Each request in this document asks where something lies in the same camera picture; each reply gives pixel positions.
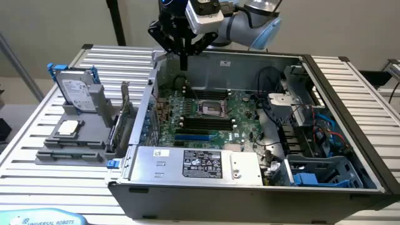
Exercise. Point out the black RAM slot bank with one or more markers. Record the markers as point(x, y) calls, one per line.
point(206, 94)
point(206, 123)

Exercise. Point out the open black PC case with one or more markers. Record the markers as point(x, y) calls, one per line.
point(237, 204)

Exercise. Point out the blue expansion slot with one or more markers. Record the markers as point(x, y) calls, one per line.
point(192, 137)

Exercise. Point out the copper heat sink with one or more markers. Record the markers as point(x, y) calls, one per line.
point(233, 147)

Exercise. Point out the grey parts rack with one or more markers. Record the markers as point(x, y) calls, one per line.
point(86, 137)

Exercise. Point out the round coin battery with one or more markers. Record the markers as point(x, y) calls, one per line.
point(245, 98)

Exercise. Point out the hard disk with blue bracket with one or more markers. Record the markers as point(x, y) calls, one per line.
point(74, 91)

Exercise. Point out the black expansion slot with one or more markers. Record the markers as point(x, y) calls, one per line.
point(192, 131)

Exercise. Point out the green motherboard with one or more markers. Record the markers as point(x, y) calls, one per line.
point(246, 122)

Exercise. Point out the metal disk bay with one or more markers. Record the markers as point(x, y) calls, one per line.
point(301, 93)

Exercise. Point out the black upright pole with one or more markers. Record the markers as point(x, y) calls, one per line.
point(116, 21)

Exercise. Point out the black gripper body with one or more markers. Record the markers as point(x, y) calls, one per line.
point(173, 16)

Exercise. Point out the silver power supply unit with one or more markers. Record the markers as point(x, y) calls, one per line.
point(174, 167)

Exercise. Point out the grey blue drive cage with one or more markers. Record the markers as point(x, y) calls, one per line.
point(324, 172)

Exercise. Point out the green graphics card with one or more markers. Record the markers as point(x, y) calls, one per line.
point(122, 117)

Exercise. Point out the grey slanted metal bar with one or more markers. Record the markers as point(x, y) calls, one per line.
point(18, 68)

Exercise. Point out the grey desk with equipment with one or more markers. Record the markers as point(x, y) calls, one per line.
point(385, 77)

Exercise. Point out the CPU socket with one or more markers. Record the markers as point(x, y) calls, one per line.
point(210, 107)

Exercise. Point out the grey plastic fan shroud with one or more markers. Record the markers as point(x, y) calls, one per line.
point(278, 103)

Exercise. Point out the silver CPU chip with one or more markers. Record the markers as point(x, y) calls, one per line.
point(69, 127)

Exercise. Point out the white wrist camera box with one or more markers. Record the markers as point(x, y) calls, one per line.
point(204, 17)

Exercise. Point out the blue case latch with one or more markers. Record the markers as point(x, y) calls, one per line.
point(112, 164)

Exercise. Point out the black object beside table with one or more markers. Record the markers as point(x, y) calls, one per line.
point(4, 129)

